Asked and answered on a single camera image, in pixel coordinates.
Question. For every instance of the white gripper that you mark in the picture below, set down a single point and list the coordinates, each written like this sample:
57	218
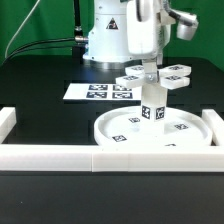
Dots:
148	32

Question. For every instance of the white cross-shaped table base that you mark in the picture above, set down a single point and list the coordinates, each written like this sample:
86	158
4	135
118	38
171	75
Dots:
171	77

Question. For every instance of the white round table top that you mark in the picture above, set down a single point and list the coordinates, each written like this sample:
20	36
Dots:
126	127

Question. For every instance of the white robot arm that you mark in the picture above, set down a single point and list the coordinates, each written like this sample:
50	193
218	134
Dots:
125	31

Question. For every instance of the white marker sheet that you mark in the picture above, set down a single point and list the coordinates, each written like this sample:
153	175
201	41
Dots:
109	92

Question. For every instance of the white right fence bar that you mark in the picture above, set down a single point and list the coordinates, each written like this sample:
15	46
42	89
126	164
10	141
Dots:
216	124

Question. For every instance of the white fence bar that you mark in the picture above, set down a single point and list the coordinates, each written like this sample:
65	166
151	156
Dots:
216	124
7	122
103	159

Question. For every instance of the white left fence bar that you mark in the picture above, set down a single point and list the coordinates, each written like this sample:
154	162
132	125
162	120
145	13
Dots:
7	122

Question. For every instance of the white front fence bar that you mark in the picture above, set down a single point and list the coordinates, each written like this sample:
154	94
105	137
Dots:
103	159

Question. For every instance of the black vertical post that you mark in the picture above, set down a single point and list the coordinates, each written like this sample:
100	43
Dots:
77	19

